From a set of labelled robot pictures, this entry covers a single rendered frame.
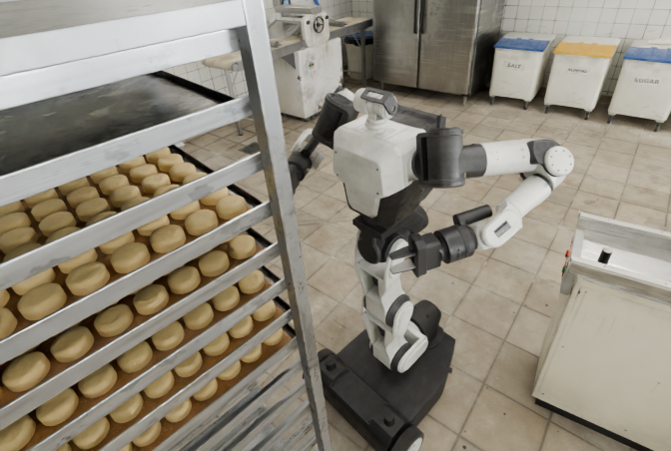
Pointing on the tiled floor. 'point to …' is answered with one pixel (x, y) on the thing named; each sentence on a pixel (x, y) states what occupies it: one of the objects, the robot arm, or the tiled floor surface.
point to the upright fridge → (437, 17)
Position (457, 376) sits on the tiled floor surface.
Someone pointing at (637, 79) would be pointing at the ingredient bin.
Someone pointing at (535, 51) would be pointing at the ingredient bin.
